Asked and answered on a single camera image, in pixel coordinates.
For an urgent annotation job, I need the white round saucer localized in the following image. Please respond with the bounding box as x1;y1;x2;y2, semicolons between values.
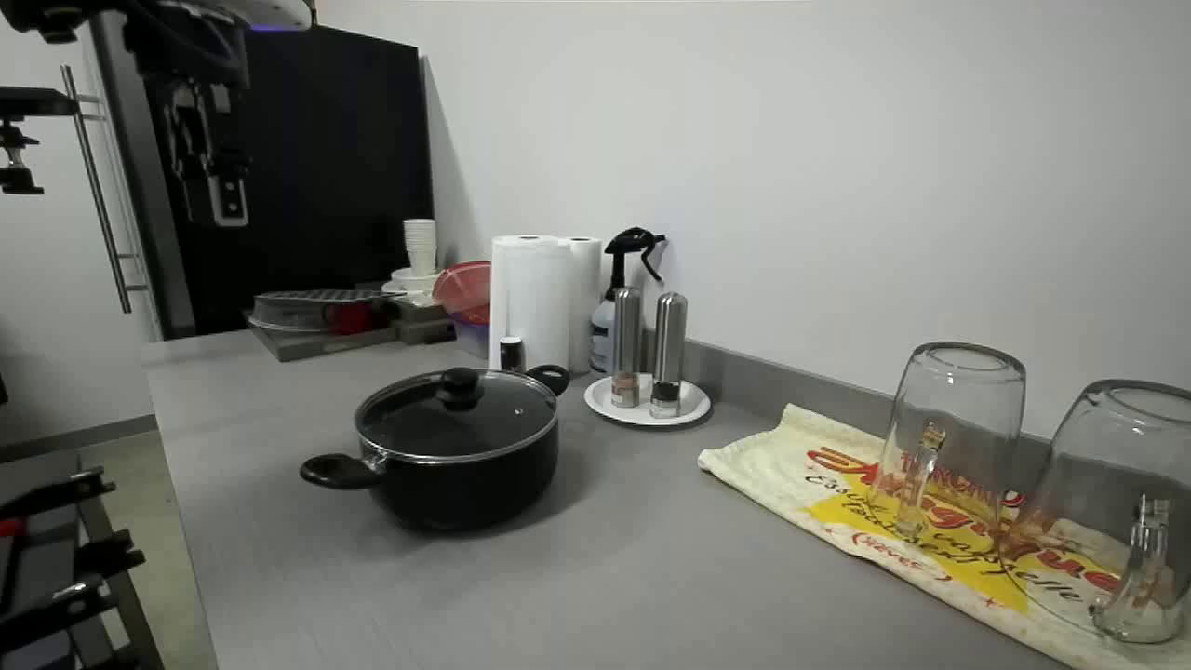
582;370;714;432

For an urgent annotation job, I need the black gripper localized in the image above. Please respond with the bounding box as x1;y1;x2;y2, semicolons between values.
156;74;254;231

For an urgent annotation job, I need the steel spice grinder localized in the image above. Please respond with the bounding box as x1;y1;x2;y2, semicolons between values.
649;291;693;419
608;287;649;409

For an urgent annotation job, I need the yellow red printed tea towel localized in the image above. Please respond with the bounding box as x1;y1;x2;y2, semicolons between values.
696;403;1191;670

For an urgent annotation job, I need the clear drinking glass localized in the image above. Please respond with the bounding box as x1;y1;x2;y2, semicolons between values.
872;341;1030;544
1039;375;1191;646

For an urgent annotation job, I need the metal bar handle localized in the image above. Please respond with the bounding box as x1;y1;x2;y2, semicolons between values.
61;68;151;316

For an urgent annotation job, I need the black pot with two handles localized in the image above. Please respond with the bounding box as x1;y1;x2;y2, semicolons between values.
299;360;573;537

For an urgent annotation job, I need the black cabinet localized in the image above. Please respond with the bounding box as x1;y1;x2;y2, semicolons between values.
124;22;439;341

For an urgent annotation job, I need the salt and pepper grinder set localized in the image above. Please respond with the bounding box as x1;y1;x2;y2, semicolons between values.
585;223;670;375

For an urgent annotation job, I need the black camera stand clamp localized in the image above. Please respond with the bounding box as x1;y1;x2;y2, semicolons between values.
0;81;82;197

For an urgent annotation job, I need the glass lid with black knob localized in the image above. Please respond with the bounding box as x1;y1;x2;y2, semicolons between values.
353;365;563;470

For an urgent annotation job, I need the stack of white cups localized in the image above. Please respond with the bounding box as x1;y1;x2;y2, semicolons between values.
391;214;441;307

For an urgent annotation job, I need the grey metal tray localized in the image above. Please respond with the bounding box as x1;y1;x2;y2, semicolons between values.
242;281;459;365

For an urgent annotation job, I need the white paper towel roll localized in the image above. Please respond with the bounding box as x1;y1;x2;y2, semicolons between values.
489;231;554;370
538;231;609;370

